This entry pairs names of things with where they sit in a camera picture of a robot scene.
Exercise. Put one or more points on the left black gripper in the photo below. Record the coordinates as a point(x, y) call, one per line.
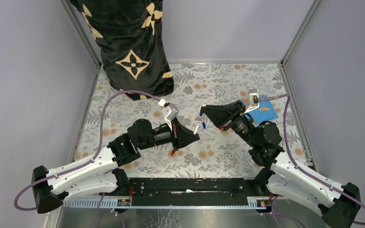
point(180, 136)

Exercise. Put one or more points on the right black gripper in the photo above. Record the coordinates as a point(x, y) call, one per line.
point(225, 116)

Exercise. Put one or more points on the white pen red tip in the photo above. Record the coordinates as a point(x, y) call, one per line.
point(196, 128)

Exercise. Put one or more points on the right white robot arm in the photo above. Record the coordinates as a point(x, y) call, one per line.
point(280, 174)

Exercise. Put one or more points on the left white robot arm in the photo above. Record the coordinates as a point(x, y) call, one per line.
point(103, 173)

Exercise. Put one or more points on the blue folded cloth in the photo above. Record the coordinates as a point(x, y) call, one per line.
point(265, 112)

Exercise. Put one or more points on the floral table mat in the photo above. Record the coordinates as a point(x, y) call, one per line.
point(217, 154)

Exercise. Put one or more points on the black gold patterned robe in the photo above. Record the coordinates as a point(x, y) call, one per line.
point(129, 35)

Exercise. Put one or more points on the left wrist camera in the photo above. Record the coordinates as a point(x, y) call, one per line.
point(169, 111)

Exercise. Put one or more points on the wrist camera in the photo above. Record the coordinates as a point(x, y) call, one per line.
point(169, 111)
point(252, 102)

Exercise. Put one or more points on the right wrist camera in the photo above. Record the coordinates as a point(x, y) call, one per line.
point(252, 102)

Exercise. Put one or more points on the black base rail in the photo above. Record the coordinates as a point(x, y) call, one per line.
point(235, 187)

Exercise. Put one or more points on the slotted cable duct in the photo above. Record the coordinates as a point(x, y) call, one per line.
point(173, 201)

